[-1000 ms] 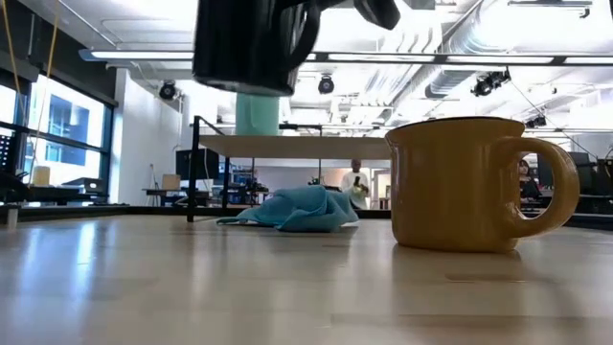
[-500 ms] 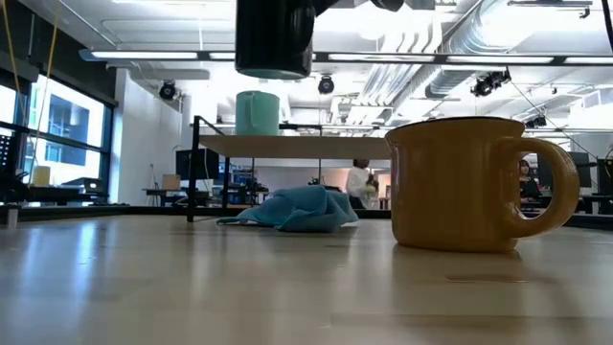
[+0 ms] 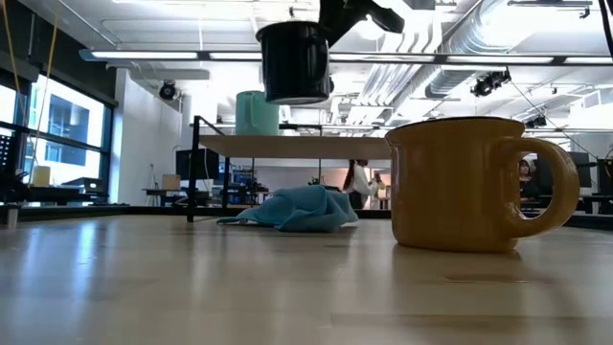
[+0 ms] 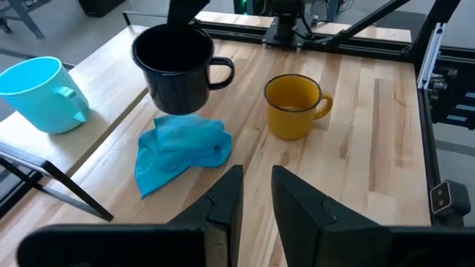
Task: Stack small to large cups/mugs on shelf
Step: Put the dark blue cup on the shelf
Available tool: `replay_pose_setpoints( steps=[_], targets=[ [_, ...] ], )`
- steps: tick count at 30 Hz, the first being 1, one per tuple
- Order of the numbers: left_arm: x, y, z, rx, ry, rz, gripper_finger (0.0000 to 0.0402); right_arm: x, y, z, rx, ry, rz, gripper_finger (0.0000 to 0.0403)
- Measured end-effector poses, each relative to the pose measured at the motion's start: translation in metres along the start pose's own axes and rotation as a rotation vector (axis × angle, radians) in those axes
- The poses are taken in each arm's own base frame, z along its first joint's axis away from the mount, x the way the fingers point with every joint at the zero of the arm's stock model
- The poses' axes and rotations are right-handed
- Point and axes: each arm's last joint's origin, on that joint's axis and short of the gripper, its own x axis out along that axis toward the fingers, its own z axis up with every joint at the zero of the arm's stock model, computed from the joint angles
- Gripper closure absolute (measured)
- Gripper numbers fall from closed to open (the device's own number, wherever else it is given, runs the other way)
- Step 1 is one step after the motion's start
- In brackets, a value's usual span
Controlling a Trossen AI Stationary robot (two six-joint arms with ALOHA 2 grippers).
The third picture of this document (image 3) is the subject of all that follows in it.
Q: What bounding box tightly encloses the black mug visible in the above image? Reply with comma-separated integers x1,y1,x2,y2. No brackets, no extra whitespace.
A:
256,20,335,106

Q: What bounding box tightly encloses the teal mug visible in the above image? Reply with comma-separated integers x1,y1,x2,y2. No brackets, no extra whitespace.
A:
234,90,281,137

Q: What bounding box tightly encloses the yellow mug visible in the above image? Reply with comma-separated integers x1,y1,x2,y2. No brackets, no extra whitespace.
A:
384,116,581,254

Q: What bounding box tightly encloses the person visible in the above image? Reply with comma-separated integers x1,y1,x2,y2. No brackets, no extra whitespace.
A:
341,158,385,211
518,158,541,201

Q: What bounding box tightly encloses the blue cloth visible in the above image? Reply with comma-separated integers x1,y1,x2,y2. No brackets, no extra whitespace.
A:
216,184,360,234

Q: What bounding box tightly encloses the black computer monitor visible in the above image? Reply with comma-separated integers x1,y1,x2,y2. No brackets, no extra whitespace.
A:
174,149,220,181
568,151,593,189

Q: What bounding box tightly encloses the black desk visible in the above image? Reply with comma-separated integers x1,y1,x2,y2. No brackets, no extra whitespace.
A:
0,184,110,208

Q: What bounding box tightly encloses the pale yellow box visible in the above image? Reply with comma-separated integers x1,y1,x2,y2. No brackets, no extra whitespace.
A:
32,165,52,188

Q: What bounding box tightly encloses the silver ventilation duct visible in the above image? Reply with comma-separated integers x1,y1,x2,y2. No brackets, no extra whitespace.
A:
424,0,528,100

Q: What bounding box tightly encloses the wooden shelf with black frame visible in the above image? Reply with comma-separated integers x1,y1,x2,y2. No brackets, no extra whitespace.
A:
186,114,395,224

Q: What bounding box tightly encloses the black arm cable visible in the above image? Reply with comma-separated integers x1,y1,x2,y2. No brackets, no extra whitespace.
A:
597,0,613,58

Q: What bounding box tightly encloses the yellow cable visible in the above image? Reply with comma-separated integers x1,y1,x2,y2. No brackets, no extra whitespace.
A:
27,0,61,186

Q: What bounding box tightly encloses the black table frame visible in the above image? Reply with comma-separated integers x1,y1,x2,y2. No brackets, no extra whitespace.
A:
0,203,613,230

